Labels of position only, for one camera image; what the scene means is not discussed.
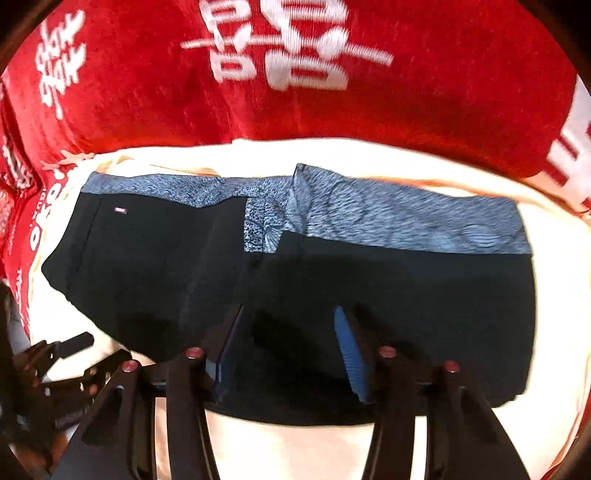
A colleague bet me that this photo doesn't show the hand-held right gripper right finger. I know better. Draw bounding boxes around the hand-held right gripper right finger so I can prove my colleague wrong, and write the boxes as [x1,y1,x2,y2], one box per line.
[333,305,532,480]

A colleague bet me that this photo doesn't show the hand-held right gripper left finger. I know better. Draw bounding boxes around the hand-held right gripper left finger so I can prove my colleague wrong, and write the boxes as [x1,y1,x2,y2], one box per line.
[51,304,246,480]

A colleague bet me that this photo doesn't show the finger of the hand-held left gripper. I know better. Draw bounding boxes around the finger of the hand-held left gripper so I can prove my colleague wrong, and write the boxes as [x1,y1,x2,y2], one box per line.
[80,348,134,394]
[27,331,96,371]

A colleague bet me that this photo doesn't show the black pants with blue stripes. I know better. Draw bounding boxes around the black pants with blue stripes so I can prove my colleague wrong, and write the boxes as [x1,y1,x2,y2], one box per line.
[41,162,536,425]

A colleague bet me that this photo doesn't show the cream cloth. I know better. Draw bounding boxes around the cream cloth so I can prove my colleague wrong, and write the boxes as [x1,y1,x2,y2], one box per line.
[21,137,591,480]

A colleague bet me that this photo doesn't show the red printed blanket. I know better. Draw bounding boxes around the red printed blanket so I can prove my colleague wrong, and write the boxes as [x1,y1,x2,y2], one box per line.
[0,0,591,335]

